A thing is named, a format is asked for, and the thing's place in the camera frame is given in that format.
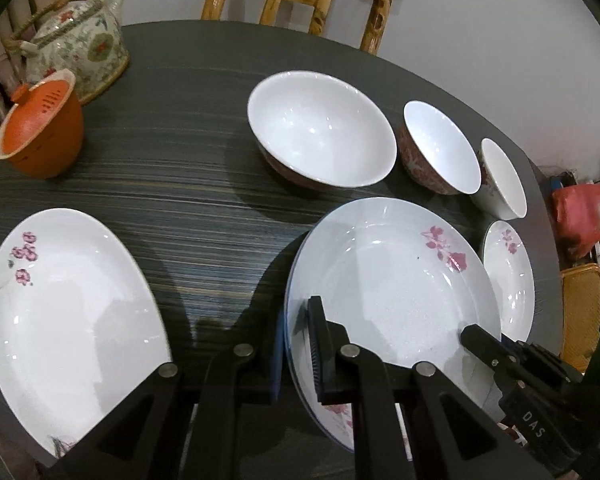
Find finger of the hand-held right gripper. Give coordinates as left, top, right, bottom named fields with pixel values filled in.
left=502, top=340, right=584, bottom=386
left=461, top=324, right=518, bottom=401

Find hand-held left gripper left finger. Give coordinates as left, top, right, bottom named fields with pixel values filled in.
left=45, top=305, right=287, bottom=480

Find red plastic bag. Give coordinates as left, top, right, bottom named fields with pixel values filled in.
left=551, top=184, right=600, bottom=261

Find small white bowl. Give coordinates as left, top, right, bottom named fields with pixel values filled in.
left=470, top=138, right=528, bottom=221

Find wicker basket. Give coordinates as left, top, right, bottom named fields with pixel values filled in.
left=560, top=262, right=600, bottom=361

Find medium bowl red floral outside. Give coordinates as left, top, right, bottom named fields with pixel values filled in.
left=397, top=101, right=482, bottom=196

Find orange ceramic cup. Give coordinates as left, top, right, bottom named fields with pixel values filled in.
left=0, top=91, right=85, bottom=180

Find small white plate pink flower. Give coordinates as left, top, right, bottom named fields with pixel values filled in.
left=481, top=220, right=536, bottom=346

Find floral ceramic teapot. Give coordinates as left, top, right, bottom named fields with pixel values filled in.
left=2, top=0, right=132, bottom=106

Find orange cup lid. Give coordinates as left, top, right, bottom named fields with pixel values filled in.
left=0, top=69, right=77, bottom=158

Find large white bowl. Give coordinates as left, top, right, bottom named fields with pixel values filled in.
left=247, top=71, right=397, bottom=192

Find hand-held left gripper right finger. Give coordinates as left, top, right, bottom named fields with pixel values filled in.
left=306, top=296, right=553, bottom=480

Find large white plate pink blossoms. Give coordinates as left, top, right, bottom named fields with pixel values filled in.
left=0, top=208, right=173, bottom=461

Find white plate with red roses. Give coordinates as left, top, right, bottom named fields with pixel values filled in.
left=284, top=197, right=502, bottom=453

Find pale bamboo chair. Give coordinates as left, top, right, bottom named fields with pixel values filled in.
left=0, top=0, right=38, bottom=133

